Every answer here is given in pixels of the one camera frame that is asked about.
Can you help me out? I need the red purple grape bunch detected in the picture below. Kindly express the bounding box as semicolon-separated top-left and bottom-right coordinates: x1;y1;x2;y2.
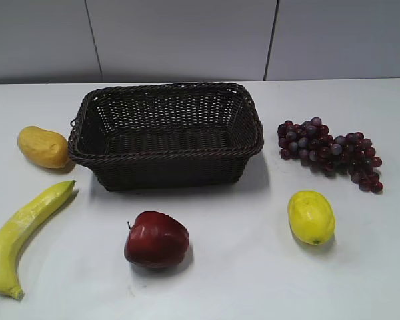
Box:
277;117;383;194

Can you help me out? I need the dark brown woven basket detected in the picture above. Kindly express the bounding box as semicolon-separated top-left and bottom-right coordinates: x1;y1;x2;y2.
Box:
68;82;264;191

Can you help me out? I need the red apple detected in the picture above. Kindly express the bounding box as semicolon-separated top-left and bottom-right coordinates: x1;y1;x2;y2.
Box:
124;211;189;269

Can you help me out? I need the yellow lemon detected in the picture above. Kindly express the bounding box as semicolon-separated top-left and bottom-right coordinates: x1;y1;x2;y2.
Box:
287;190;336;246

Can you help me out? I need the yellow mango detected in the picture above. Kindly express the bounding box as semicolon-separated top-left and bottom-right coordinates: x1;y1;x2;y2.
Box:
17;126;69;169

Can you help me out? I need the yellow banana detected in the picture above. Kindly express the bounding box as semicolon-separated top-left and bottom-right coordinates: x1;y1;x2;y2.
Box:
0;180;76;301

